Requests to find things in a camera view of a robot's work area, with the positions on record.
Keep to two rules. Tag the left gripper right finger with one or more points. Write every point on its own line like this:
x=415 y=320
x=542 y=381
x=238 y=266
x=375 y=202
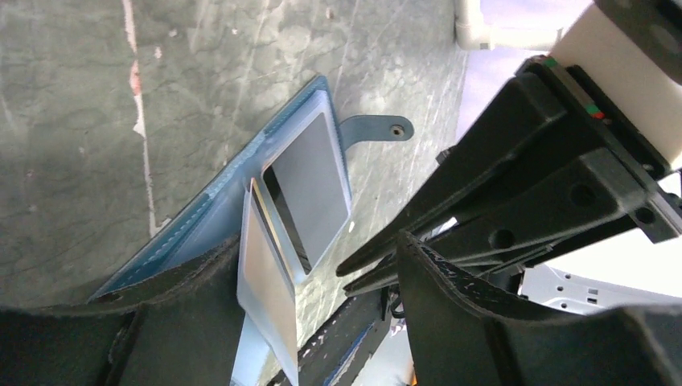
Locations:
x=465 y=331

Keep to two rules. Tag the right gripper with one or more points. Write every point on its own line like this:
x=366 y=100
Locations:
x=481 y=209

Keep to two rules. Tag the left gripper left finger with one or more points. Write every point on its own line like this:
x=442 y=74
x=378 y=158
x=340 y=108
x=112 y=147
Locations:
x=179 y=327

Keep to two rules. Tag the blue card holder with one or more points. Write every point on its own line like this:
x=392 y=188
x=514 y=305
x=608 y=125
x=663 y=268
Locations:
x=237 y=203

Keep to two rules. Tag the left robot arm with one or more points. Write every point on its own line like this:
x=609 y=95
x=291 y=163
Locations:
x=586 y=293

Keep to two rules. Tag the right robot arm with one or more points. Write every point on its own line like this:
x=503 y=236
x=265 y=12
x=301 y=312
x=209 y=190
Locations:
x=569 y=152

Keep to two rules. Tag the grey card in holder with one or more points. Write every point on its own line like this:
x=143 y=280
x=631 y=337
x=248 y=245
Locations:
x=308 y=189

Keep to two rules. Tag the white pvc pipe frame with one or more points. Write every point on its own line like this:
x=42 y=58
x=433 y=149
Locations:
x=524 y=25

